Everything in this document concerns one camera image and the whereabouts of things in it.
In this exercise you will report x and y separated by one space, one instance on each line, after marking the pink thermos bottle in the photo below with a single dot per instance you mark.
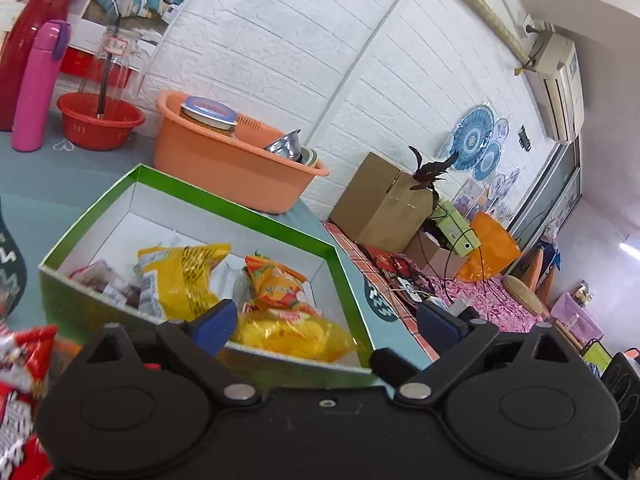
43 65

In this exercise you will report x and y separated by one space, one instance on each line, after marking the steel bowl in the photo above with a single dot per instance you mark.
286 146

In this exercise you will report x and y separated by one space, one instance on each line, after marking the red plastic basin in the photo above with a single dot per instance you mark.
85 128

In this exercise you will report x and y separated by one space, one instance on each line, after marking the pink cardboard box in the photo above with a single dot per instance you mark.
433 259

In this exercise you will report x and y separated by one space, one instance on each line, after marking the yellow chips bag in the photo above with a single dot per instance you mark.
175 280

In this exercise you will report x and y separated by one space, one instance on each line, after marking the yellow cake snack packet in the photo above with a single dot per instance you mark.
294 333

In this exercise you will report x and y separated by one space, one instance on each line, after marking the glass pitcher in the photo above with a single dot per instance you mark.
116 73

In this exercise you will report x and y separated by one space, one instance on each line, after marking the brown cardboard box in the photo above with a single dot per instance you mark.
379 208

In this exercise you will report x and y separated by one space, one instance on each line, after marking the green cardboard box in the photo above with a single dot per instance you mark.
147 208

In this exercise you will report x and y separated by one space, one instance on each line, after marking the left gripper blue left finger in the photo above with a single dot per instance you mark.
213 329

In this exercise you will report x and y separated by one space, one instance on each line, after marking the dark red leafed plant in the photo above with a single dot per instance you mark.
428 172

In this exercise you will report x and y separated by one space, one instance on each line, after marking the white snack packet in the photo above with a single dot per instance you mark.
228 280

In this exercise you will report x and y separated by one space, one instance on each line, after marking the orange snack packet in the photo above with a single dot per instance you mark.
277 286

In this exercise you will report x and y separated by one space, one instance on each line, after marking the orange gift bag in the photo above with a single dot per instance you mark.
497 251

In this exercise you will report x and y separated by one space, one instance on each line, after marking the red dates packet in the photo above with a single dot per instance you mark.
102 278

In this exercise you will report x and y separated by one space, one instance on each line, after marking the lidded tin container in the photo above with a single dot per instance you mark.
209 114

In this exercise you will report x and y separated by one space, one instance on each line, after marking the wall air conditioner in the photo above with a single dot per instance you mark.
554 75

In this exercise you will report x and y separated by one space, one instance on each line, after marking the blue paper fan decoration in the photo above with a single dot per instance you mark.
471 137

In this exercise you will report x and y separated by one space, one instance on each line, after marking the red thermos jug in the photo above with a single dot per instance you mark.
16 49

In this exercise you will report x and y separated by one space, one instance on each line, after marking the green small box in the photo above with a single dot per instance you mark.
456 229

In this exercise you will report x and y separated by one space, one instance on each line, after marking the orange plastic tub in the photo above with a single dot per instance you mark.
237 167

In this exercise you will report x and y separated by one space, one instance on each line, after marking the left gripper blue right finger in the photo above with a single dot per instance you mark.
440 329

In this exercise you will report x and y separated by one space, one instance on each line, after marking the red checkered snack packet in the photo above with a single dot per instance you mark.
25 361

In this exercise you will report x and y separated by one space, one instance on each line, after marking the white power strip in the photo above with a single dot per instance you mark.
412 299

